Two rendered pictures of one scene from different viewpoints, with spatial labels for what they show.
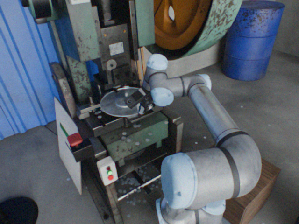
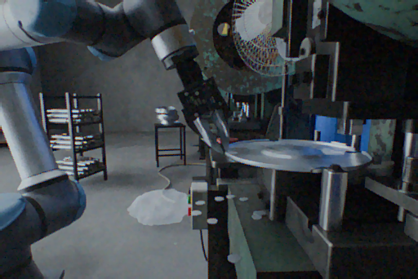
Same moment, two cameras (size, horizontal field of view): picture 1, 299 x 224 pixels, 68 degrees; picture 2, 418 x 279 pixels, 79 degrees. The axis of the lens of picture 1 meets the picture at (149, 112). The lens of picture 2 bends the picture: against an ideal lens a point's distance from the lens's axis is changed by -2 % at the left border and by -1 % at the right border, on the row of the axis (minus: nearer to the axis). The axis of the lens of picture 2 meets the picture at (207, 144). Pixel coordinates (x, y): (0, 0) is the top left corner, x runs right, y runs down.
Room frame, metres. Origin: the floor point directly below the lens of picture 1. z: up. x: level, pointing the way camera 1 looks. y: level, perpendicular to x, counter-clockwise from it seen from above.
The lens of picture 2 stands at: (1.12, -0.43, 0.89)
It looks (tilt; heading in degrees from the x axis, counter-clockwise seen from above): 10 degrees down; 119
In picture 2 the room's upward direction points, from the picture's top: straight up
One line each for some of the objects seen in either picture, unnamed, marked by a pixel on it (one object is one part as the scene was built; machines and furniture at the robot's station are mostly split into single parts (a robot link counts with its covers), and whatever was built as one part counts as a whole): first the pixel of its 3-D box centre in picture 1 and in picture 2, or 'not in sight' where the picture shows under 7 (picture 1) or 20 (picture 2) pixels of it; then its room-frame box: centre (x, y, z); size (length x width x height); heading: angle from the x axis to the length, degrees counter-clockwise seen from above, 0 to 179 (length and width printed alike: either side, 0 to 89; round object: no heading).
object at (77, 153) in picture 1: (85, 157); (227, 180); (0.78, 0.34, 0.62); 0.10 x 0.06 x 0.20; 120
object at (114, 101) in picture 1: (126, 100); (292, 151); (1.03, 0.12, 0.78); 0.29 x 0.29 x 0.01
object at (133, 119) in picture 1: (132, 114); (268, 181); (0.98, 0.10, 0.72); 0.25 x 0.14 x 0.14; 30
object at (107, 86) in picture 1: (114, 79); (356, 114); (1.14, 0.19, 0.86); 0.20 x 0.16 x 0.05; 120
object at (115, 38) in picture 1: (113, 51); (342, 24); (1.10, 0.17, 1.04); 0.17 x 0.15 x 0.30; 30
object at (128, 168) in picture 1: (125, 148); not in sight; (1.14, 0.19, 0.31); 0.43 x 0.42 x 0.01; 120
